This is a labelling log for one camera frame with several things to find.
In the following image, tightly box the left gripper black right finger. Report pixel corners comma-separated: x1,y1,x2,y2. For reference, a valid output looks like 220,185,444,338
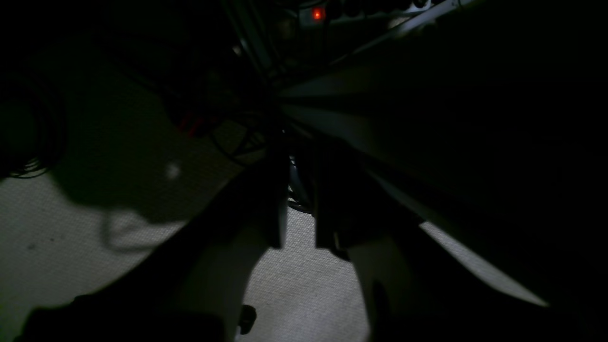
311,144,607,342

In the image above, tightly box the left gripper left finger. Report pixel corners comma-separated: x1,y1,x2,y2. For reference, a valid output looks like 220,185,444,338
17,146,290,342

